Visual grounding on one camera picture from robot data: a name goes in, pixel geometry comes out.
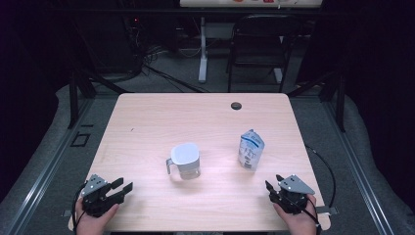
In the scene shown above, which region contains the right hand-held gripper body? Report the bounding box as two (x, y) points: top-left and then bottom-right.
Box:
(268, 173), (316, 215)

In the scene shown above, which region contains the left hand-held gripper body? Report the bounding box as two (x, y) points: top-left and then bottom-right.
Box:
(80, 173), (120, 218)

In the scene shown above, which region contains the white and blue milk carton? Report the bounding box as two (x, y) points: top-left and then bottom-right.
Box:
(237, 128), (266, 173)

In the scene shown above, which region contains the clear pitcher with white lid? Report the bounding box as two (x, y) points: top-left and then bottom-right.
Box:
(165, 142), (202, 180)

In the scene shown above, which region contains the person's left hand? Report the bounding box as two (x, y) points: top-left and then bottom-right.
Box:
(75, 197), (120, 235)

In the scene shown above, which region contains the person's right hand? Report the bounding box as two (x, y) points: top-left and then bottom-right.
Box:
(272, 194), (318, 235)

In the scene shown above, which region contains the black folding chair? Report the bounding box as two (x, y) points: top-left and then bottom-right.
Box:
(225, 13), (302, 93)

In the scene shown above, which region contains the dark equipment rack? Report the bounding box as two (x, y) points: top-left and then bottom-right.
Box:
(77, 13), (143, 75)

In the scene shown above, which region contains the left hand-held gripper cable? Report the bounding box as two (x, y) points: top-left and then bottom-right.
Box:
(70, 183), (87, 235)

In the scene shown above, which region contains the hand-held gripper cable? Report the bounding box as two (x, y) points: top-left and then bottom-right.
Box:
(70, 183), (87, 235)
(290, 194), (323, 235)

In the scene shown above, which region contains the thin black cable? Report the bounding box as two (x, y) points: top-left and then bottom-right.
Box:
(304, 144), (337, 209)

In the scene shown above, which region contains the right hand-held gripper cable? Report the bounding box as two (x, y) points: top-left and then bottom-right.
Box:
(290, 194), (323, 235)

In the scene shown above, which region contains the aluminium floor rail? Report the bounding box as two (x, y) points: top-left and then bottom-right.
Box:
(321, 96), (397, 235)
(0, 96), (96, 235)

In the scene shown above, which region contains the black frame post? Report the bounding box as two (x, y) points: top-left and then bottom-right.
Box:
(68, 65), (131, 130)
(287, 68), (346, 133)

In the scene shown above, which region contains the thick black floor cable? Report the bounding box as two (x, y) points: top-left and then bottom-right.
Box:
(141, 63), (209, 94)

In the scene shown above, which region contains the white floor cable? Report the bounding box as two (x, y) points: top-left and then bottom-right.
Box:
(177, 45), (203, 59)

